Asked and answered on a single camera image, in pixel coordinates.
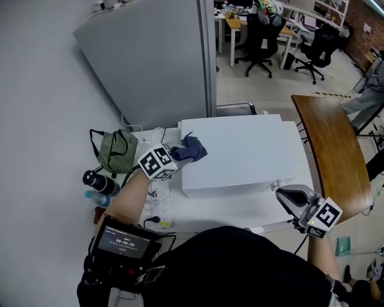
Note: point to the white microwave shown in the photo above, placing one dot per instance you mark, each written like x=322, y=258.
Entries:
x=240, y=150

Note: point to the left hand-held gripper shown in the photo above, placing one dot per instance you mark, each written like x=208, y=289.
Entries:
x=156, y=163

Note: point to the white shelf rack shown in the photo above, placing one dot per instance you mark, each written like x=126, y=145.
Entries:
x=331, y=12

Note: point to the black office chair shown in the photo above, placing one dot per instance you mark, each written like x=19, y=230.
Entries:
x=319, y=51
x=259, y=39

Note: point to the black power plug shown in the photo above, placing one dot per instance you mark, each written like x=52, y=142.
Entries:
x=152, y=219

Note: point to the clear plastic water bottle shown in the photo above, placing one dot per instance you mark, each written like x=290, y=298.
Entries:
x=97, y=198

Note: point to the dark blue cloth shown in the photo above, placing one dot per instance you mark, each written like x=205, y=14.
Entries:
x=189, y=148

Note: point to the green striped fabric bag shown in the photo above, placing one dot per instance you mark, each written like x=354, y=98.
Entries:
x=117, y=151

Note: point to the black drinking bottle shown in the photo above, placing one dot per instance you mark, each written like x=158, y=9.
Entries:
x=99, y=181

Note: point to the person's black shirt torso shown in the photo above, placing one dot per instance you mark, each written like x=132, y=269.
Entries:
x=234, y=270

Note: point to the white power strip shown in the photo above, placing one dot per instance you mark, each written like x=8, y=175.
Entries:
x=162, y=201

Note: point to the black chest-mounted screen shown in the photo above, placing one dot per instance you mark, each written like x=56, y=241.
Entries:
x=124, y=240

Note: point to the green packet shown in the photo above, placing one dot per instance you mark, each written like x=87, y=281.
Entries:
x=342, y=246

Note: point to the wooden desk with white legs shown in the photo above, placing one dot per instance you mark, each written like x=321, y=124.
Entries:
x=234, y=23

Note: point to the person's right forearm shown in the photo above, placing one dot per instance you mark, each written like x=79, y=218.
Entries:
x=325, y=255

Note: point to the curved brown wooden table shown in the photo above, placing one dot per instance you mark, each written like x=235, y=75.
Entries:
x=336, y=150

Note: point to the person's left forearm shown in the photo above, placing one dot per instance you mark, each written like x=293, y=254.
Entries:
x=127, y=198

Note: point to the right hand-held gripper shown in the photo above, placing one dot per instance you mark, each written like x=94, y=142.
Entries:
x=322, y=216

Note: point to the grey partition panel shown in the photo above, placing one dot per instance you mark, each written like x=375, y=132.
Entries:
x=150, y=60

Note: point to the black waste bin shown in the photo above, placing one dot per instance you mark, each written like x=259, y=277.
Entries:
x=289, y=60

